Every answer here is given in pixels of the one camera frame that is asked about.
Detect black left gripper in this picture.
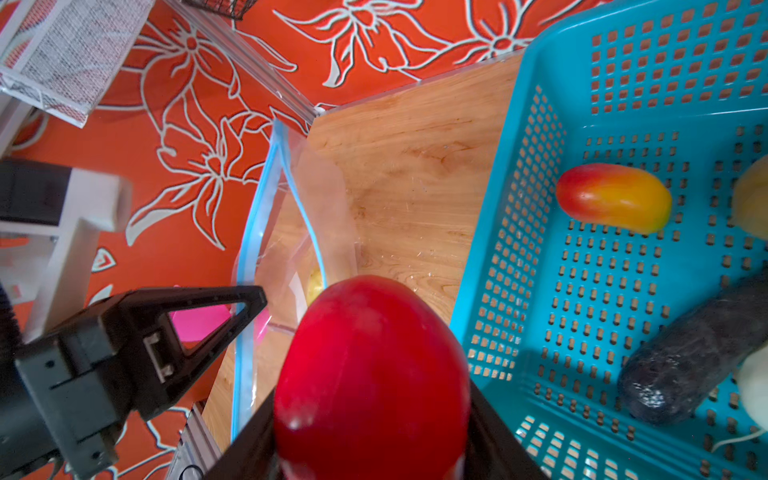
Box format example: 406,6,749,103
1,158,267,479

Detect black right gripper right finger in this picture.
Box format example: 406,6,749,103
464,381,546,480

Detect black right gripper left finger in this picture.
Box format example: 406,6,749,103
204,390,282,480

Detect red tomato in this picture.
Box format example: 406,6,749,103
274,275,471,479

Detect yellow potato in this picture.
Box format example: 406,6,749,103
306,269,325,305

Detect clear zip top bag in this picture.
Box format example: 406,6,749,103
230,121,360,439

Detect dark eggplant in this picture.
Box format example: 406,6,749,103
617,271,767,425

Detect red yellow mango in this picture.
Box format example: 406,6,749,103
555,163,672,235

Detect pink plastic goblet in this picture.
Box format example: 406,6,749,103
169,303,242,350

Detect teal plastic basket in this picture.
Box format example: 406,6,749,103
450,1,767,479

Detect clear mesh wall bin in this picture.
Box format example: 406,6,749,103
1,0,155,128

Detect black wire wall basket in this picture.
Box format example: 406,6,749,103
182,0,257,21

